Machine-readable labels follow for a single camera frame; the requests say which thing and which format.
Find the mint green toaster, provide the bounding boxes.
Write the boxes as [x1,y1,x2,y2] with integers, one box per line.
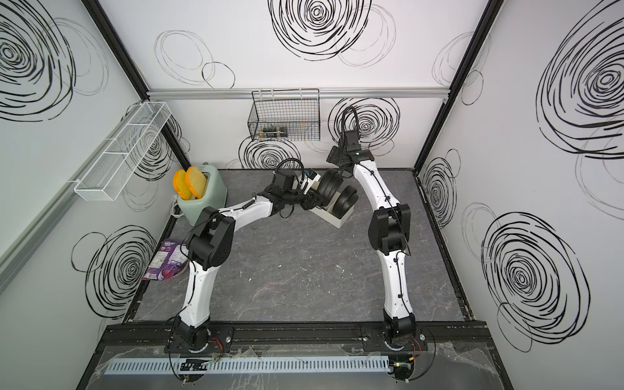
[176,163,228,226]

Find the items in wire basket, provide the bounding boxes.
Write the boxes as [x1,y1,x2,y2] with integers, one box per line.
[256,126,289,139]

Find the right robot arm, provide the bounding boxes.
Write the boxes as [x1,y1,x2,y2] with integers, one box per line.
[328,130,420,350]

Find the left toast slice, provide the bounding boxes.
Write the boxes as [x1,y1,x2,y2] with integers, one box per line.
[172,170,193,201]

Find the white wire wall shelf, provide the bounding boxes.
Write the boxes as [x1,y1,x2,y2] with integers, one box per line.
[74,102,172,202]

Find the right toast slice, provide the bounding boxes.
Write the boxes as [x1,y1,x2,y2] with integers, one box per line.
[185,166,207,199]

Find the toast slice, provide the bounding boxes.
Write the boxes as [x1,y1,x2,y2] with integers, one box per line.
[185,166,207,199]
[172,170,193,201]

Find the cream compartment storage tray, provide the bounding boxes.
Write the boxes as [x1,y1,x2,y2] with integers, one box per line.
[308,171,354,228]

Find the black wire wall basket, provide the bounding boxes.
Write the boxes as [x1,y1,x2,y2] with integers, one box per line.
[247,89,321,141]

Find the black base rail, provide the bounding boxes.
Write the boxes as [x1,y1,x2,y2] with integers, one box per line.
[97,321,492,354]

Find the purple snack packet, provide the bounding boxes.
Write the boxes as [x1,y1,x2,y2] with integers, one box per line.
[142,240,188,281]

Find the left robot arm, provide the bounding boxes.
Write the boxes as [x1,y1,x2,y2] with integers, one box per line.
[172,169,323,350]

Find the grey slotted cable duct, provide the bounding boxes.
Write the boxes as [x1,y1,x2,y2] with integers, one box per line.
[104,356,392,375]

